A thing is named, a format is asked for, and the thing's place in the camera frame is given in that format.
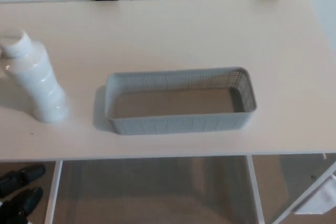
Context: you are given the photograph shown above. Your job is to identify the black three-fingered left robot hand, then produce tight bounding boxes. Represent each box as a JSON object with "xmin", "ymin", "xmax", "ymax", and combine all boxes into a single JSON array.
[{"xmin": 0, "ymin": 164, "xmax": 46, "ymax": 224}]

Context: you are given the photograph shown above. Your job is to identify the grey perforated plastic basket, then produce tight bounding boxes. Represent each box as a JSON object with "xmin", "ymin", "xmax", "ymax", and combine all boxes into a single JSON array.
[{"xmin": 104, "ymin": 66, "xmax": 258, "ymax": 136}]

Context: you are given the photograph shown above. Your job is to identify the white plastic bottle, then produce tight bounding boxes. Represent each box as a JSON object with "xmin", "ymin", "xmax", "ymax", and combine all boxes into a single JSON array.
[{"xmin": 0, "ymin": 29, "xmax": 70, "ymax": 124}]

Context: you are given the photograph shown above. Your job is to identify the white metal desk leg frame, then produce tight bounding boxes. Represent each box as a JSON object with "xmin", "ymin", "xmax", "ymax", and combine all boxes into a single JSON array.
[
  {"xmin": 44, "ymin": 159, "xmax": 64, "ymax": 224},
  {"xmin": 246, "ymin": 153, "xmax": 336, "ymax": 224}
]

